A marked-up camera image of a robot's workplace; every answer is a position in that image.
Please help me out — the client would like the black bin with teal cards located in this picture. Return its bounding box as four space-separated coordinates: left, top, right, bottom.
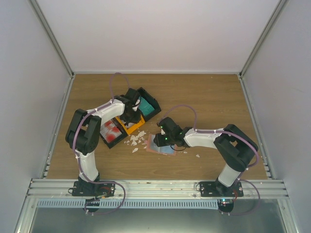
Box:
137 87 161 122

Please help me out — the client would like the yellow bin with white cards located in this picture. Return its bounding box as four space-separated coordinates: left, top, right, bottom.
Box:
115 115 145 135

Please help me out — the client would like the black bin with red cards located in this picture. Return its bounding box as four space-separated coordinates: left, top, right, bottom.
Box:
100 118 128 149

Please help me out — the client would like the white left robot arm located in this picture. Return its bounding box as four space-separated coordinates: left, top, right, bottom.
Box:
65 88 141 196

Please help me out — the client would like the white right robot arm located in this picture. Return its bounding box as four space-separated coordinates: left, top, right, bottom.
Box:
154 117 259 197

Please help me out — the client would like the stack of teal cards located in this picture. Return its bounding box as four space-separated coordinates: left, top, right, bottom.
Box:
138 97 155 117

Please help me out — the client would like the stack of red-white cards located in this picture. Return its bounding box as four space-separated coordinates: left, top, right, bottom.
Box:
100 120 122 143

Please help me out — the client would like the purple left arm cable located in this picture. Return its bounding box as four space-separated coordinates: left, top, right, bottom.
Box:
72 72 132 182

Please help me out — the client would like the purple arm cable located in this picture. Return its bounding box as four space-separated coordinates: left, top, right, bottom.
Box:
72 72 132 182
160 104 259 170

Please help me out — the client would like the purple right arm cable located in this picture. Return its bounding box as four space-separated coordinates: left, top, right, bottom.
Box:
160 104 259 170

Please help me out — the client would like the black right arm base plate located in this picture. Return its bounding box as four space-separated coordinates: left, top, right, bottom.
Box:
194 181 244 198

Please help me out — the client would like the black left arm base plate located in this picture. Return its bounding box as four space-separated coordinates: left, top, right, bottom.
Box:
68 180 115 198

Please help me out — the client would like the aluminium front rail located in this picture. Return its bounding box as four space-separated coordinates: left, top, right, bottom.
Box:
27 179 289 200

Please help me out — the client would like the grey slotted cable duct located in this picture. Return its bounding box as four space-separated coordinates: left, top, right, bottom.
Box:
37 199 218 210

